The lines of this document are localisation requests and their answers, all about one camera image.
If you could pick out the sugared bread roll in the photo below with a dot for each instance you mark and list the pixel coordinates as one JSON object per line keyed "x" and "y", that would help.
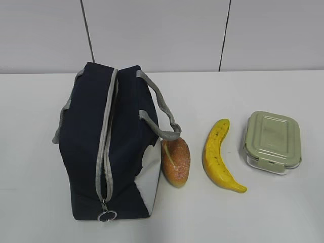
{"x": 176, "y": 160}

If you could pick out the navy insulated lunch bag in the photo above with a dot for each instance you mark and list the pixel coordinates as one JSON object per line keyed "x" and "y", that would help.
{"x": 109, "y": 136}

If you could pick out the yellow banana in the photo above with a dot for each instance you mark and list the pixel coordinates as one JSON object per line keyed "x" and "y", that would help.
{"x": 213, "y": 163}

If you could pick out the green lidded food container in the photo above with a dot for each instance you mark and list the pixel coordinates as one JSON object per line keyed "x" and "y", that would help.
{"x": 272, "y": 142}

